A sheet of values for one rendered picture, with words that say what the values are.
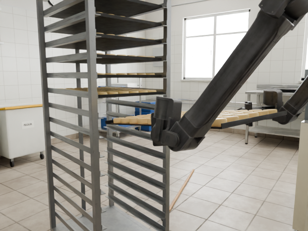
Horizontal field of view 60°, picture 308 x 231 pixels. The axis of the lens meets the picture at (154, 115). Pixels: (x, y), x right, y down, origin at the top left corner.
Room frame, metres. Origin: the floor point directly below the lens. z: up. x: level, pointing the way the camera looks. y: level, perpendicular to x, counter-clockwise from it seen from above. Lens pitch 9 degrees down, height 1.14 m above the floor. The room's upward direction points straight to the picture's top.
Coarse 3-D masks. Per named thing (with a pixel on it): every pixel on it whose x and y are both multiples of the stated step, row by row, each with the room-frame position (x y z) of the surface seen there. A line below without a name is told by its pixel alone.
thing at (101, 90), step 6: (78, 90) 1.42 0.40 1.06; (84, 90) 1.43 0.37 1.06; (102, 90) 1.45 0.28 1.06; (108, 90) 1.42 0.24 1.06; (114, 90) 1.42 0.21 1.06; (120, 90) 1.44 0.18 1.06; (126, 90) 1.42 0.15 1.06; (132, 90) 1.45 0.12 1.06; (138, 90) 1.44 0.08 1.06; (144, 90) 1.42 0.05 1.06; (150, 90) 1.44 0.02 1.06
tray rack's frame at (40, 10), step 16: (80, 80) 1.80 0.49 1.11; (48, 96) 1.64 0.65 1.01; (48, 112) 1.63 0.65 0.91; (48, 128) 1.63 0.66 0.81; (48, 144) 1.63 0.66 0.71; (112, 144) 1.93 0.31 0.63; (48, 160) 1.62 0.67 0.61; (48, 176) 1.62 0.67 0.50; (48, 192) 1.64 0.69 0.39; (112, 192) 1.93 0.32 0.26; (112, 208) 1.89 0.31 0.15; (112, 224) 1.67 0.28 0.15; (128, 224) 1.67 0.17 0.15
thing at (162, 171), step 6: (108, 150) 1.92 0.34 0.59; (114, 150) 1.86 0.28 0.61; (120, 156) 1.77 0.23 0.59; (126, 156) 1.74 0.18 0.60; (132, 156) 1.69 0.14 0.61; (132, 162) 1.65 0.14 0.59; (138, 162) 1.64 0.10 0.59; (144, 162) 1.60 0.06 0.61; (150, 168) 1.53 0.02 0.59; (156, 168) 1.51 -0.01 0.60; (162, 168) 1.47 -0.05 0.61; (162, 174) 1.44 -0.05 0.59
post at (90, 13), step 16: (96, 80) 1.18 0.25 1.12; (96, 96) 1.17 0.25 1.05; (96, 112) 1.17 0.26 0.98; (96, 128) 1.17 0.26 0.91; (96, 144) 1.17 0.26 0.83; (96, 160) 1.17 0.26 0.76; (96, 176) 1.17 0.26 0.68; (96, 192) 1.16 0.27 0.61; (96, 208) 1.16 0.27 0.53; (96, 224) 1.16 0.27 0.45
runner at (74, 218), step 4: (56, 200) 1.61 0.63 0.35; (56, 204) 1.62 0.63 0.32; (60, 204) 1.56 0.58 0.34; (60, 208) 1.56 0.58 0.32; (64, 208) 1.52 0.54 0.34; (68, 212) 1.47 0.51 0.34; (72, 216) 1.43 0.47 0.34; (76, 220) 1.39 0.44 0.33; (80, 224) 1.36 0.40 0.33; (84, 228) 1.32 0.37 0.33; (88, 228) 1.34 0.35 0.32
